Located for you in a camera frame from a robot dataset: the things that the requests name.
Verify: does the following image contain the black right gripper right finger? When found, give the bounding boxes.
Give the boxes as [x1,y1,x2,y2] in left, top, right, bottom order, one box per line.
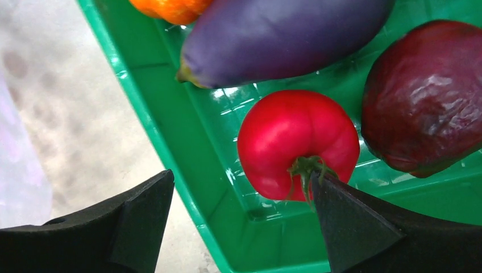
[311,171,481,272]

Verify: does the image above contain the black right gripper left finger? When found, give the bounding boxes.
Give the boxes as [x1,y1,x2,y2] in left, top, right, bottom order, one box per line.
[1,169,174,272]

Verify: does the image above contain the red toy tomato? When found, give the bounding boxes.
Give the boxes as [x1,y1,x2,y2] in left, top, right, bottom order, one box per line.
[237,90,360,202]

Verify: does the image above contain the dark red toy apple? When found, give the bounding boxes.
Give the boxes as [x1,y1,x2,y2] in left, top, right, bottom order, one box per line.
[361,19,481,178]

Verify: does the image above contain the purple toy eggplant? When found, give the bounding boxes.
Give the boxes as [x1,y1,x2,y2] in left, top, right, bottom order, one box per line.
[176,0,395,89]

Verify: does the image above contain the green plastic tray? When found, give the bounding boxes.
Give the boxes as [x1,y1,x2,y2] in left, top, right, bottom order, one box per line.
[79,1,481,272]

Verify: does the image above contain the orange toy pumpkin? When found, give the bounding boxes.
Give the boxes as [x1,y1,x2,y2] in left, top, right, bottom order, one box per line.
[129,0,213,25]

